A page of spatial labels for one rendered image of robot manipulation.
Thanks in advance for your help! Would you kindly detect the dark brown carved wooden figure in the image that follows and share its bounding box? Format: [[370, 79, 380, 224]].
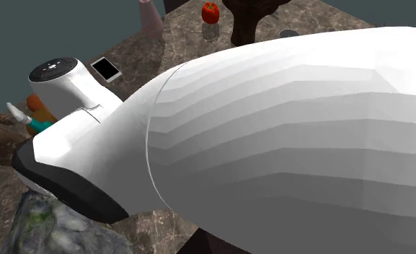
[[221, 0, 293, 48]]

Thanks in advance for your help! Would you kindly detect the white phone with black screen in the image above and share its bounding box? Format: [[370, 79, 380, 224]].
[[89, 56, 123, 84]]

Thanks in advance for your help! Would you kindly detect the pink vase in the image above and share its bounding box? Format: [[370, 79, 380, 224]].
[[138, 0, 165, 40]]

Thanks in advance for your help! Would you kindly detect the dark grey round dish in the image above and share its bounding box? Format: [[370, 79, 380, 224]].
[[278, 29, 301, 39]]

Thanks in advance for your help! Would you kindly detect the orange rounded object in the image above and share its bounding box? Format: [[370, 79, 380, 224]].
[[25, 94, 58, 136]]

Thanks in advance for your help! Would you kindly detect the grey mossy rock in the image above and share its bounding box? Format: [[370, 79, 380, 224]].
[[0, 190, 135, 254]]

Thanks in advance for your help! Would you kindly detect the brown rough wooden object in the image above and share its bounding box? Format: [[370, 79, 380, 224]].
[[0, 105, 33, 167]]

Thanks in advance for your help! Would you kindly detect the teal-handled tool with white tip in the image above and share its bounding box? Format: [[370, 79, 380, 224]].
[[6, 102, 56, 133]]

